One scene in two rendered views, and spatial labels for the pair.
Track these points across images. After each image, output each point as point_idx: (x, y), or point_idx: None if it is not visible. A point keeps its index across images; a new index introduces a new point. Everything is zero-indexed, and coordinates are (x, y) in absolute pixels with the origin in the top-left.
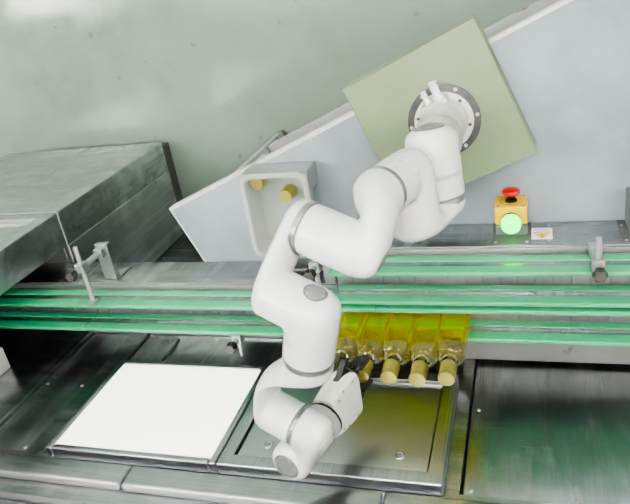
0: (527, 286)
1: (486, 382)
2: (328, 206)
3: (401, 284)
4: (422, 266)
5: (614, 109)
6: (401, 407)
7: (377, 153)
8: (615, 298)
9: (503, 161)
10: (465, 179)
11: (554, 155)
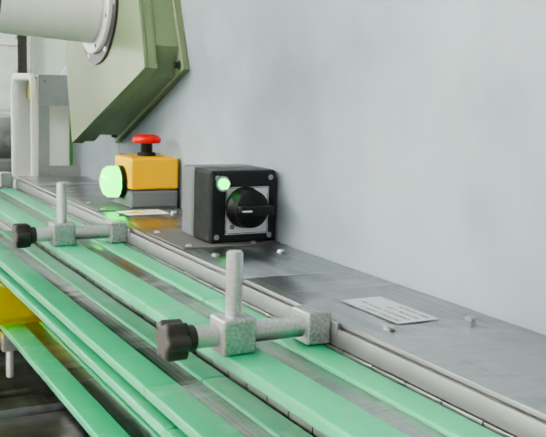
0: (79, 279)
1: (20, 422)
2: (82, 143)
3: (34, 244)
4: (10, 205)
5: (242, 16)
6: None
7: (66, 55)
8: (80, 313)
9: (125, 79)
10: (102, 103)
11: (200, 94)
